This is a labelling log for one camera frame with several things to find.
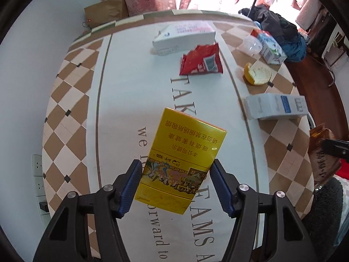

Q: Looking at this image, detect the blue and white milk carton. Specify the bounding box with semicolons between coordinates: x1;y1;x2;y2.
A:
250;29;288;66

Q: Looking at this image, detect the brown snack packet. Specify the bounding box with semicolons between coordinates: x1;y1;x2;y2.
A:
309;123;343;189

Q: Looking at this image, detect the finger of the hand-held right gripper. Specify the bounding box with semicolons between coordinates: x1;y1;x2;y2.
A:
321;139;349;159

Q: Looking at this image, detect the red snack packet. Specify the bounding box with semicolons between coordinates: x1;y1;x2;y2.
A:
179;43;224;76

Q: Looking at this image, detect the clear plastic cup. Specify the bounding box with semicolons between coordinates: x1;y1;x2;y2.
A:
242;34;264;57

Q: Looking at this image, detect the white wall socket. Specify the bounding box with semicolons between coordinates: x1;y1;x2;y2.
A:
32;154;50;217

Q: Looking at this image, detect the white furniture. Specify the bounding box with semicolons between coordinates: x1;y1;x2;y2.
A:
321;21;349;70

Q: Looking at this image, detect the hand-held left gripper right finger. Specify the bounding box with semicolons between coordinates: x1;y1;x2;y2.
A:
208;159;318;262

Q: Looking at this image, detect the white tissue box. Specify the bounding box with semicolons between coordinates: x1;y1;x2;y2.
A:
152;23;217;57

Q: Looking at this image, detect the white and blue box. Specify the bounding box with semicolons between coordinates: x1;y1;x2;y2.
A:
243;92;310;121

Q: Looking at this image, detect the pink towel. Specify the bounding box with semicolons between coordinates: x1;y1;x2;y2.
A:
291;0;323;29

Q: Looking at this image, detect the dark clothes pile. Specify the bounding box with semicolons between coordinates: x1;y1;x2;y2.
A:
238;4;306;47

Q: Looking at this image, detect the blue cloth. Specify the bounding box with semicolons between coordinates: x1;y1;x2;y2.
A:
281;34;308;63

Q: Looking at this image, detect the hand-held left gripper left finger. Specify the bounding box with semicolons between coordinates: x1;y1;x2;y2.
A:
33;159;142;262

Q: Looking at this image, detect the brown paper bag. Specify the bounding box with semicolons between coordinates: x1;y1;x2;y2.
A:
84;0;129;29

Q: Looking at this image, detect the yellow citrus peel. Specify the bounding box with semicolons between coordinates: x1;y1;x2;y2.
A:
243;62;272;86

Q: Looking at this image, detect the yellow cigarette box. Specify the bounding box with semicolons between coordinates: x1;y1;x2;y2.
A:
134;107;228;215

